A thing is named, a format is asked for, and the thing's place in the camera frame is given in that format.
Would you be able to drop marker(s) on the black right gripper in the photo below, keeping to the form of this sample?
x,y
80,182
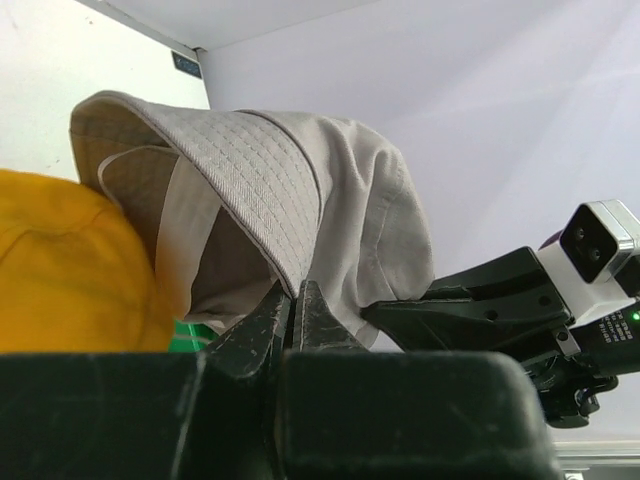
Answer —
x,y
574,344

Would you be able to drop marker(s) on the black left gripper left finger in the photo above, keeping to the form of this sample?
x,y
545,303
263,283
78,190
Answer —
x,y
202,415

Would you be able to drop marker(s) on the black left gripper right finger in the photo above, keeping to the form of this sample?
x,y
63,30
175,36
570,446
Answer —
x,y
348,413

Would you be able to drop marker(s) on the yellow bucket hat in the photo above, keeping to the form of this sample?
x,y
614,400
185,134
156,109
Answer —
x,y
75,276

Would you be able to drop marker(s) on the grey bucket hat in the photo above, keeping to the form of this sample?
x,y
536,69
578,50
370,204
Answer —
x,y
229,204

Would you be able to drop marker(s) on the green plastic tray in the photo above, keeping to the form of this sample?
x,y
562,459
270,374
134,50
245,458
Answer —
x,y
191,336

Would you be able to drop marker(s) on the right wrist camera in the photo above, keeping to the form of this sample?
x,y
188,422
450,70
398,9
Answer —
x,y
594,264

